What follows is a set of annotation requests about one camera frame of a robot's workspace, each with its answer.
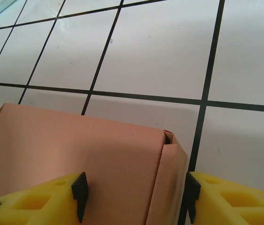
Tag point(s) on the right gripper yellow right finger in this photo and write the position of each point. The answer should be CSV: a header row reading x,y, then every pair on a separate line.
x,y
239,204

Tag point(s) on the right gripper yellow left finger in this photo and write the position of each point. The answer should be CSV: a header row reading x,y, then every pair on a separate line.
x,y
29,206

